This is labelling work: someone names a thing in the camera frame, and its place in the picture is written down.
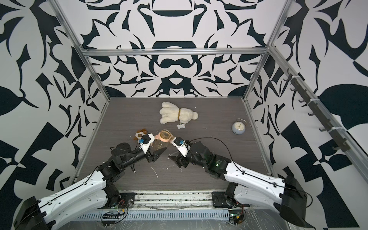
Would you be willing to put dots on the small brown plush toy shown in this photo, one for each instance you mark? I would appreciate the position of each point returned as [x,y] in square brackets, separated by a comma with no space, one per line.
[140,133]

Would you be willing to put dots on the right electronics board with wires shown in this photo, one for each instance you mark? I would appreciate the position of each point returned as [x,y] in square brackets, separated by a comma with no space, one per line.
[237,216]

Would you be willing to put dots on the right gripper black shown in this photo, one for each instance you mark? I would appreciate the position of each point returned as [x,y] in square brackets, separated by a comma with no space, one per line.
[177,159]

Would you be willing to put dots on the white plush dog toy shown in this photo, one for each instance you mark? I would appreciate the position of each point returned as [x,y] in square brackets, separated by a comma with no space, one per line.
[171,113]

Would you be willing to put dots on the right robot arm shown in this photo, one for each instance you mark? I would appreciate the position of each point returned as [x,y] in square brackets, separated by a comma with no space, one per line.
[247,187]

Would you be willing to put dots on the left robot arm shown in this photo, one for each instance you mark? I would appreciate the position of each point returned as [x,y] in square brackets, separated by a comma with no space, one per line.
[95,191]

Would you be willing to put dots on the aluminium cage frame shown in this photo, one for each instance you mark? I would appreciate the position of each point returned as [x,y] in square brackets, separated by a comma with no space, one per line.
[356,155]

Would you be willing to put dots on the light blue alarm clock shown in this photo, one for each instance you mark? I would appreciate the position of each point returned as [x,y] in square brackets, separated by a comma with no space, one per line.
[239,126]

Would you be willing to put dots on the electronics board with wires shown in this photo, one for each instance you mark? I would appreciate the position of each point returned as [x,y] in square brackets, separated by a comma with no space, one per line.
[237,216]
[111,218]

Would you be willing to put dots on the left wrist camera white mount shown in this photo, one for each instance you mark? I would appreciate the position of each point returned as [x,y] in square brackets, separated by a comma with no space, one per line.
[146,141]

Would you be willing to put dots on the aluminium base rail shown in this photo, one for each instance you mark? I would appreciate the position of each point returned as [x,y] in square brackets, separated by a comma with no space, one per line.
[181,205]

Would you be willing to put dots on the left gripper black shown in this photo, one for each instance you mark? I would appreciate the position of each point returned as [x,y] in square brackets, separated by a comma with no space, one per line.
[155,155]

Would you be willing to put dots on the left electronics board with wires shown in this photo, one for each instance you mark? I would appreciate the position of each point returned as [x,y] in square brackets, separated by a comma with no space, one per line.
[111,218]

